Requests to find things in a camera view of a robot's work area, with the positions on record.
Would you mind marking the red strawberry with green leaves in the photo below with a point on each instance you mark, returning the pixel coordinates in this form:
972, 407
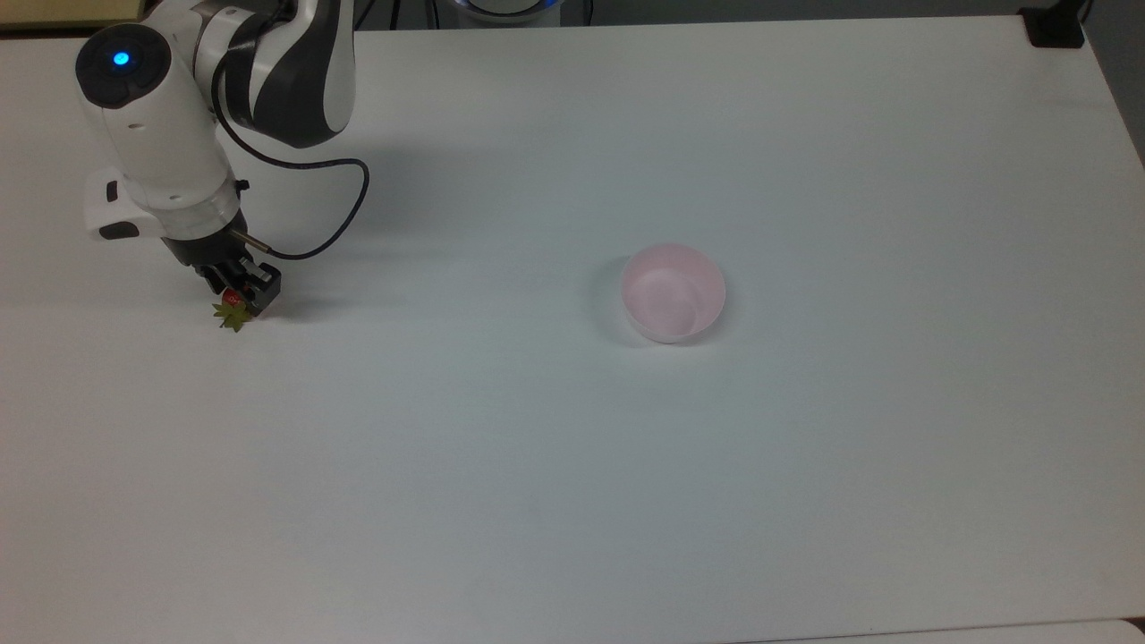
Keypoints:
233, 309

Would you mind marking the black clamp block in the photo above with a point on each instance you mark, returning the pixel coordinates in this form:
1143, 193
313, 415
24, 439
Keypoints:
1054, 25

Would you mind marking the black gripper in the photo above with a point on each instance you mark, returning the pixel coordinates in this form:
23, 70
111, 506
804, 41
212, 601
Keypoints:
204, 243

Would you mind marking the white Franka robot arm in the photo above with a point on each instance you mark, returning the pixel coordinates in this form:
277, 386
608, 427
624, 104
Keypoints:
152, 125

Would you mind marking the pink plastic bowl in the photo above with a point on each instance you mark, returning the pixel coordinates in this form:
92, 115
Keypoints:
673, 293

